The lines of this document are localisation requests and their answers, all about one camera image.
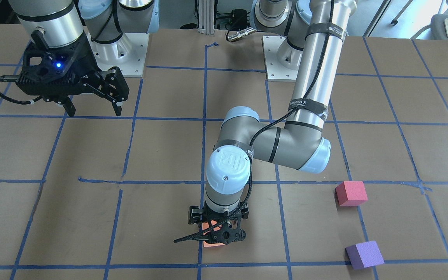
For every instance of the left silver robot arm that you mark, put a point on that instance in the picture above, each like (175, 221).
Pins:
(294, 140)

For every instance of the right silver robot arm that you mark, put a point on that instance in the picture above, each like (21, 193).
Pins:
(58, 23)

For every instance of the purple foam block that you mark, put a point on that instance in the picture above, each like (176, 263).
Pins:
(364, 255)

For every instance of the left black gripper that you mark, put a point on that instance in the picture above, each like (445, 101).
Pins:
(193, 217)

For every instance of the orange foam block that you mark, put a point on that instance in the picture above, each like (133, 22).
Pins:
(206, 243)

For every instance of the black power adapter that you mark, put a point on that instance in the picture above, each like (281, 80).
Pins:
(239, 19)

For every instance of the silver metal connector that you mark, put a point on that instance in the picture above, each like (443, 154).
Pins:
(240, 34)

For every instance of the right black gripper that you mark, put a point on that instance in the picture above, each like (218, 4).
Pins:
(83, 60)

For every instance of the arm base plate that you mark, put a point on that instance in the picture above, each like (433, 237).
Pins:
(282, 60)
(128, 53)

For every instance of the red foam block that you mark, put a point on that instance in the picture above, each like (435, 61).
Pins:
(351, 193)

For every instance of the aluminium frame post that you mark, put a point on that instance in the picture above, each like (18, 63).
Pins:
(206, 17)

